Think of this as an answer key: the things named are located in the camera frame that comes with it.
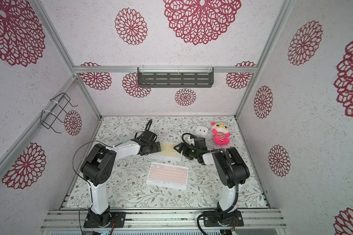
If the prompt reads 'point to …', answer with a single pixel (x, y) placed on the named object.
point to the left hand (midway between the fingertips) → (156, 149)
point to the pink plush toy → (221, 132)
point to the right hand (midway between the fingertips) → (176, 149)
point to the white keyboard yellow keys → (167, 150)
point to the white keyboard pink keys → (168, 175)
